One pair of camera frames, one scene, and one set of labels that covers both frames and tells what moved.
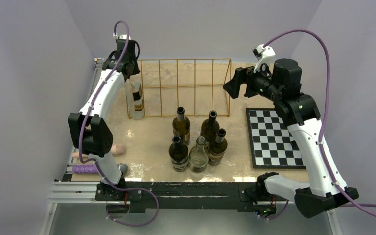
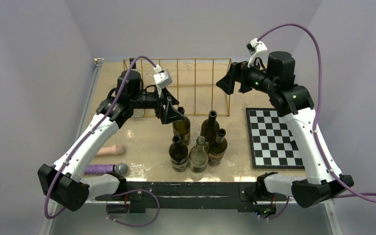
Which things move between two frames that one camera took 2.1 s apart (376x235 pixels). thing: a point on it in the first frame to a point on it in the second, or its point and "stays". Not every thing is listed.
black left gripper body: x=135 y=69 to x=151 y=101
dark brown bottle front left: x=178 y=155 stays
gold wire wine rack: x=183 y=87 stays
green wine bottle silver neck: x=181 y=125 stays
